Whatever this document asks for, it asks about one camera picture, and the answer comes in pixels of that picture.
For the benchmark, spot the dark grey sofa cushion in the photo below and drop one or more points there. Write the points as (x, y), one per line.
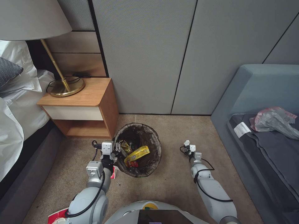
(275, 154)

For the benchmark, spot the grey textured pillow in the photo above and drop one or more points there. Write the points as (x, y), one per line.
(7, 71)

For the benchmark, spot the white paper label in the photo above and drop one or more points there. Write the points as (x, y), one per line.
(242, 129)

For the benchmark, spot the red and white flat package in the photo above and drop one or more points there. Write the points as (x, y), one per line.
(56, 217)

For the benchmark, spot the trash bin with black liner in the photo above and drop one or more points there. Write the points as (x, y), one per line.
(149, 137)

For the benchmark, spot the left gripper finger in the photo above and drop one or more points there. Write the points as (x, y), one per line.
(118, 147)
(115, 159)

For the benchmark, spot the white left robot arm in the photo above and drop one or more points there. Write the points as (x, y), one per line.
(91, 205)

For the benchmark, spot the grey and red plastic bag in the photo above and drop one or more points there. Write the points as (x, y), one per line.
(271, 121)

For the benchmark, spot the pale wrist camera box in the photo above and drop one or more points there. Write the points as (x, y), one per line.
(192, 148)
(107, 148)

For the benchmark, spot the white pillow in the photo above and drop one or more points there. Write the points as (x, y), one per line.
(16, 52)

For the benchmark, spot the white robot front shell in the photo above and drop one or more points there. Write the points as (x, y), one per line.
(130, 211)

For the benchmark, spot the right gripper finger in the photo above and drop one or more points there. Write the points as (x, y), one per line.
(187, 147)
(183, 149)

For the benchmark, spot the white bed sheet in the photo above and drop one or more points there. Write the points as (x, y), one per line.
(28, 105)

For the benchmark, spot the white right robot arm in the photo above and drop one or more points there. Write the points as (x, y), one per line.
(210, 189)

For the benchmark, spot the wooden headboard panel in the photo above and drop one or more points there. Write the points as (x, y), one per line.
(77, 46)

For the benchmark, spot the grey bed base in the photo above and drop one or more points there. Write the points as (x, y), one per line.
(25, 168)

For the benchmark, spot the brass lamp with grey shade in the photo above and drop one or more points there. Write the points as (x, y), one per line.
(30, 18)

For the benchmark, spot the gold foil wrapper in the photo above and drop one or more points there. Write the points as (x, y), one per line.
(125, 147)

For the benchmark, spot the red and white carton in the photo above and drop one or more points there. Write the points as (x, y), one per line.
(114, 173)

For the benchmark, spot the wooden nightstand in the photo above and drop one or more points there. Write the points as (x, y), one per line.
(93, 93)

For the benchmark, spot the blue-grey sofa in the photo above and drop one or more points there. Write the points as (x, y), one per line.
(254, 88)

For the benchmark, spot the white duvet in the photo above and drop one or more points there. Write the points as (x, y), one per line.
(9, 140)

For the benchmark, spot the red snack wrapper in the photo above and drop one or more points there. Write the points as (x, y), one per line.
(132, 164)

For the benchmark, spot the yellow snack wrapper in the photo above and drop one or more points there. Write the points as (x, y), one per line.
(137, 154)

